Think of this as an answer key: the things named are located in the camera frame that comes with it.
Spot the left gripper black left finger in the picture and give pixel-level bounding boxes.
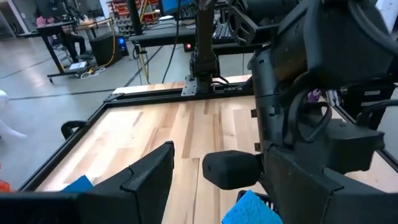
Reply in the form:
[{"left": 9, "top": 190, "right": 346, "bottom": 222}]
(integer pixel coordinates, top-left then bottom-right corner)
[{"left": 0, "top": 141, "right": 175, "bottom": 224}]

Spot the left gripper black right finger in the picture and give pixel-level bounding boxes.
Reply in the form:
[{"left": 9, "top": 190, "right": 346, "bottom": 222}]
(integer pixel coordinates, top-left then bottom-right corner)
[{"left": 259, "top": 145, "right": 398, "bottom": 224}]

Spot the dark blue sponge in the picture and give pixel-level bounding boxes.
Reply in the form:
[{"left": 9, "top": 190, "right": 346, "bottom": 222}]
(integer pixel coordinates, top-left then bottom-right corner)
[{"left": 61, "top": 174, "right": 95, "bottom": 194}]

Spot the light blue sponge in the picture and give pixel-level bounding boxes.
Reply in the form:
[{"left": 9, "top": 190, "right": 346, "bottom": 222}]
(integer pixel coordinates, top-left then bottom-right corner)
[{"left": 221, "top": 190, "right": 284, "bottom": 224}]

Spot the orange spray bottle white trigger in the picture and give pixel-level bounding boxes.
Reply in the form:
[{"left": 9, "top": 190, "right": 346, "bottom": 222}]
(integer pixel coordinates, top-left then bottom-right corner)
[{"left": 0, "top": 89, "right": 28, "bottom": 193}]

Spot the purple plastic bowl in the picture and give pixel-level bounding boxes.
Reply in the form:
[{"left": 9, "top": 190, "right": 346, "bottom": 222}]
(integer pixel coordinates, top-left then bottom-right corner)
[{"left": 307, "top": 88, "right": 323, "bottom": 103}]

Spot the black keyboard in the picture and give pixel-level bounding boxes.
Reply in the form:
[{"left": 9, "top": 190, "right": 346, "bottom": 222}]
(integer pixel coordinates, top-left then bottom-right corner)
[{"left": 213, "top": 22, "right": 234, "bottom": 40}]

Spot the black computer tower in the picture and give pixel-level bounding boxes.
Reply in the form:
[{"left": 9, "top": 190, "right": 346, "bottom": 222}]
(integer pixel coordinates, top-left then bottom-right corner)
[{"left": 89, "top": 32, "right": 129, "bottom": 67}]

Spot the person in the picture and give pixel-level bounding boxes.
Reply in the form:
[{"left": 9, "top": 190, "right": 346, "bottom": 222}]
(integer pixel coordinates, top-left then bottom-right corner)
[{"left": 60, "top": 29, "right": 94, "bottom": 62}]

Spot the monitor with blue screen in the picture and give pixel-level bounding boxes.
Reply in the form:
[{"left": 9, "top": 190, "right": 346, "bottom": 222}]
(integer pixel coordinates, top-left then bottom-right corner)
[{"left": 160, "top": 0, "right": 196, "bottom": 16}]

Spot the shelf with red bins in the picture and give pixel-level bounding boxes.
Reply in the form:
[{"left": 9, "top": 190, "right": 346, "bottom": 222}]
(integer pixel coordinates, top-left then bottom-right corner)
[{"left": 107, "top": 0, "right": 162, "bottom": 37}]

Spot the black aluminium table frame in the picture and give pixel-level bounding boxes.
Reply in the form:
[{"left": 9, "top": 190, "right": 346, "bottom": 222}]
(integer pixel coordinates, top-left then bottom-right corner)
[{"left": 18, "top": 82, "right": 398, "bottom": 192}]

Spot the black frame desk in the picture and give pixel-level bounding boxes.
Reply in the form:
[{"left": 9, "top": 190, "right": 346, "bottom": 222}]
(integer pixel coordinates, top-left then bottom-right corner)
[{"left": 36, "top": 17, "right": 114, "bottom": 78}]

